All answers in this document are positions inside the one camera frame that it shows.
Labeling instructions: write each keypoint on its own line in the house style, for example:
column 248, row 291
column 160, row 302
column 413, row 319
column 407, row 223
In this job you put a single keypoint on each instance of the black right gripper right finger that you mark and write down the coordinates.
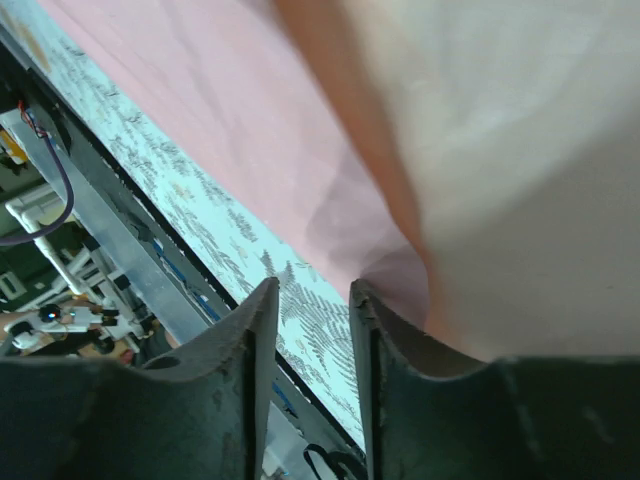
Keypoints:
column 513, row 418

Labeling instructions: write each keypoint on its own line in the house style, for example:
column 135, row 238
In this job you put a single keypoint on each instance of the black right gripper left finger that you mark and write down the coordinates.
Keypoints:
column 197, row 412

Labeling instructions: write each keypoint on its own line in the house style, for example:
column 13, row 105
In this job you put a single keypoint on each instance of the pink wrapping paper sheet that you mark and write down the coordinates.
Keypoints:
column 478, row 159

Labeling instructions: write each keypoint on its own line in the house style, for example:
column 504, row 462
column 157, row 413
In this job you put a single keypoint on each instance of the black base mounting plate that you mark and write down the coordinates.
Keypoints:
column 173, row 284

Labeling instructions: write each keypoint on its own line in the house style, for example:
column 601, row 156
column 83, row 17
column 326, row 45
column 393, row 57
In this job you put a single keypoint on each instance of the floral patterned table mat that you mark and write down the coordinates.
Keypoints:
column 314, row 335

